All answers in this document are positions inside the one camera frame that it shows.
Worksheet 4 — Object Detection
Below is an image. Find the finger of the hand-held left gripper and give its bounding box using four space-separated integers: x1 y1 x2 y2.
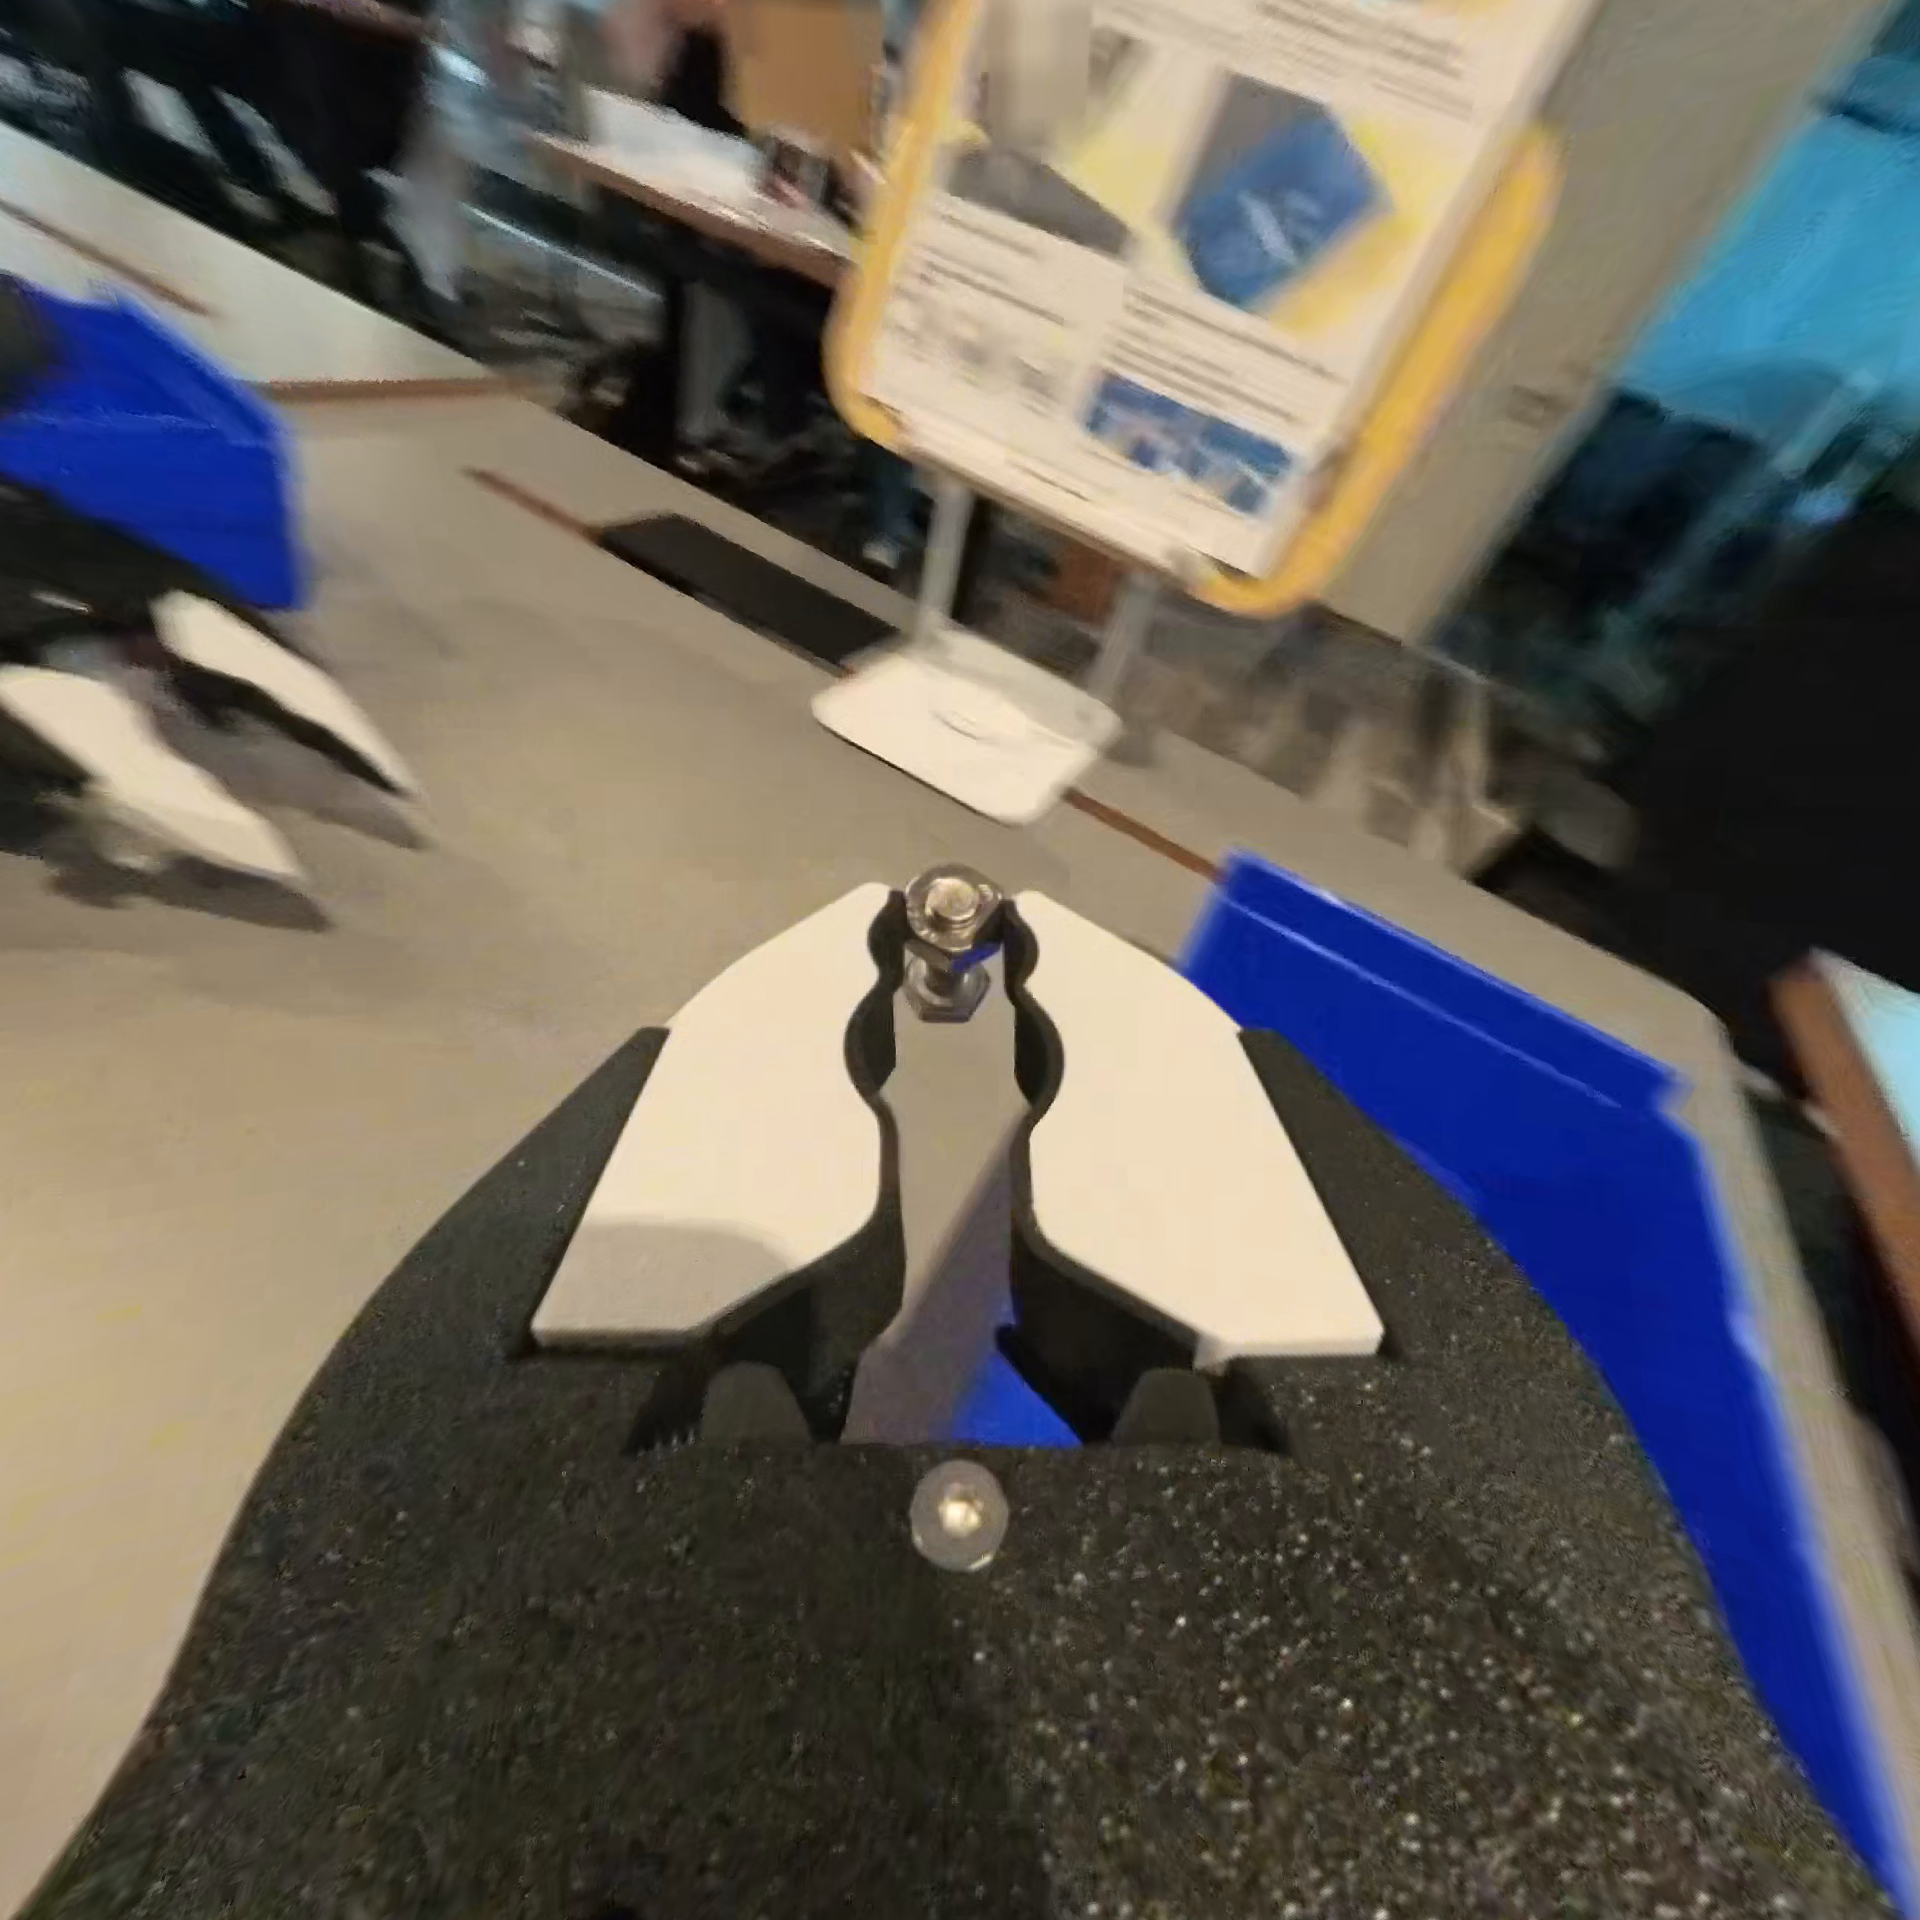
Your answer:
151 589 425 800
0 665 314 890

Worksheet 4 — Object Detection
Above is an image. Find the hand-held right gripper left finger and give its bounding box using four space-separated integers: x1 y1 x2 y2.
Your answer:
530 878 915 1351

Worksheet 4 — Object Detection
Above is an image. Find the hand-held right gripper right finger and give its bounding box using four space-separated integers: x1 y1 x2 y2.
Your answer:
996 890 1384 1378

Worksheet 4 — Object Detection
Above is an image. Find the steel hex bolt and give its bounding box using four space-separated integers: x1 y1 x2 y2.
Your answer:
907 876 988 1029

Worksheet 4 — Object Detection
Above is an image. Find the steel nut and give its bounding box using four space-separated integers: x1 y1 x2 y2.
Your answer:
905 864 1006 955

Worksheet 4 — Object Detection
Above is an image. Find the large blue plastic bin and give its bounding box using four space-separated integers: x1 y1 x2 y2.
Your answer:
960 848 1920 1910
0 282 314 615

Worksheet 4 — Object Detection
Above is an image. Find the white base sign stand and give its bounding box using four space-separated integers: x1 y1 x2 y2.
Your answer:
811 466 1174 829

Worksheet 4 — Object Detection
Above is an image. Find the brown background desk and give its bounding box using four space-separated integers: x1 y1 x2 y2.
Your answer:
527 87 860 289

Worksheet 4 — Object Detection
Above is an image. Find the printed instruction sign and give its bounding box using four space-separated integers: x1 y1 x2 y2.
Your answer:
823 0 1575 619

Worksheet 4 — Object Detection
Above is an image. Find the black cable slot cover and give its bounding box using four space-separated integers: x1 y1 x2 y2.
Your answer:
599 515 905 665

